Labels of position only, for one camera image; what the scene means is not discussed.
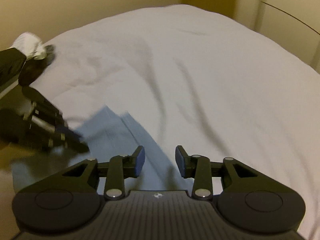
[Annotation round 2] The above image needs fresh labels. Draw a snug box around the white bed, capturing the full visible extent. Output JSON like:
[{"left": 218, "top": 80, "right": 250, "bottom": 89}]
[{"left": 10, "top": 4, "right": 320, "bottom": 233}]

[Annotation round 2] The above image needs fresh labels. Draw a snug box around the dark cloth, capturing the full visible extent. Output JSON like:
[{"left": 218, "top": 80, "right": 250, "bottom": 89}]
[{"left": 0, "top": 48, "right": 27, "bottom": 98}]

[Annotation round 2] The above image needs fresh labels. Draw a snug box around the white patterned garment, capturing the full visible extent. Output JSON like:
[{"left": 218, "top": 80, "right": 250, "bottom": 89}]
[{"left": 11, "top": 32, "right": 49, "bottom": 61}]

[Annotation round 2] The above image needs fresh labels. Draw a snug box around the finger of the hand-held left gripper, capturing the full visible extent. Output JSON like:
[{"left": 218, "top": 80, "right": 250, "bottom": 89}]
[{"left": 55, "top": 126, "right": 90, "bottom": 153}]

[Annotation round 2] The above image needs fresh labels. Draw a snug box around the beige wardrobe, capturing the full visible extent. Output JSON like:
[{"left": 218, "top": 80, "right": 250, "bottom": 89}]
[{"left": 236, "top": 0, "right": 320, "bottom": 68}]

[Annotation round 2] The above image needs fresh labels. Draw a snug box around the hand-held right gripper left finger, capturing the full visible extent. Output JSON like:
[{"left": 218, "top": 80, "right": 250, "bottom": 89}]
[{"left": 60, "top": 146, "right": 146, "bottom": 201}]

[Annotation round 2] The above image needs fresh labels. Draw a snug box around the brown garment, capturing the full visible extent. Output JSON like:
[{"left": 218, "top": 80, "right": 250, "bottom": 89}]
[{"left": 19, "top": 44, "right": 56, "bottom": 87}]

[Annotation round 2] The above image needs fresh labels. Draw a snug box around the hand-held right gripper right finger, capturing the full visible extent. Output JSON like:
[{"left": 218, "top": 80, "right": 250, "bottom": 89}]
[{"left": 175, "top": 145, "right": 263, "bottom": 201}]

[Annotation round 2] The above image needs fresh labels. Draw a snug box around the blue t-shirt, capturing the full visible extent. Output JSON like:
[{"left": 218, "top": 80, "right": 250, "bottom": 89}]
[{"left": 11, "top": 105, "right": 193, "bottom": 196}]

